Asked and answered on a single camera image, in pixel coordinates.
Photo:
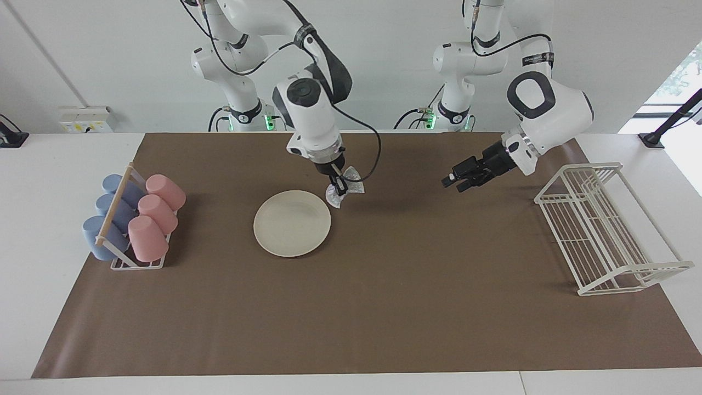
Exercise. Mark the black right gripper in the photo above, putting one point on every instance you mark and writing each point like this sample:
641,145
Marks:
333,167

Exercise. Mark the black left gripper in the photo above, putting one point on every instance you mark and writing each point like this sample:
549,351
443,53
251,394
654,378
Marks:
485,167

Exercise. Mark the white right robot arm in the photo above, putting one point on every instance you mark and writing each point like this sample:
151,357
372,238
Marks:
312,118

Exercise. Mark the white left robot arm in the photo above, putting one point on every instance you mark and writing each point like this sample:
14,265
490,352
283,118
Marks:
554,109

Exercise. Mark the cream round plate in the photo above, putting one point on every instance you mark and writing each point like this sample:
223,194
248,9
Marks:
292,223

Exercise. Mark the brown table mat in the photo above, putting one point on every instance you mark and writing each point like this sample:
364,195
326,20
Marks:
384,307

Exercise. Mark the pink plastic cup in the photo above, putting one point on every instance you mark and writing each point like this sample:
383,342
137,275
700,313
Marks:
167,191
148,238
159,214

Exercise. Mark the black stand with slanted pole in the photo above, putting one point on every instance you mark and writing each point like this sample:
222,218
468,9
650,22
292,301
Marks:
652,138

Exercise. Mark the cup rack with wooden bar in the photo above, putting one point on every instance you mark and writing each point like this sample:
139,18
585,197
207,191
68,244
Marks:
114,204

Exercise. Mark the blue plastic cup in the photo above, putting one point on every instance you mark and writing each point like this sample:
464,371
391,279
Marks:
93,233
112,184
105,204

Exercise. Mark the white wall outlet box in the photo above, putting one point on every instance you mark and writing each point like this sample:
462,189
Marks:
85,118

